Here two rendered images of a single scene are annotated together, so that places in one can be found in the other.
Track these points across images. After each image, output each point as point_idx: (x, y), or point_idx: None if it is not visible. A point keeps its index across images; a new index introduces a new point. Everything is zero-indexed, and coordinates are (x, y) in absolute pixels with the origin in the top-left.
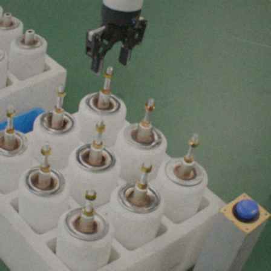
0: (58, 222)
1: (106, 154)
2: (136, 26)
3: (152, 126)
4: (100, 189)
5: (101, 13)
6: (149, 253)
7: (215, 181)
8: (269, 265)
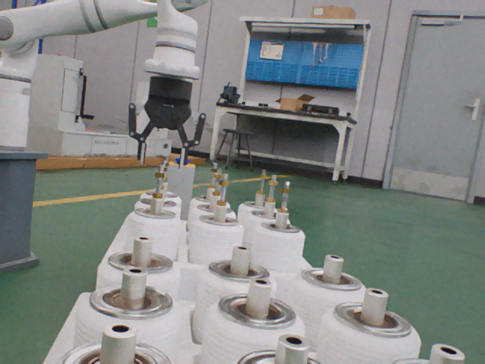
0: (274, 211)
1: (203, 206)
2: (140, 114)
3: (141, 200)
4: None
5: (189, 96)
6: None
7: (10, 300)
8: (87, 263)
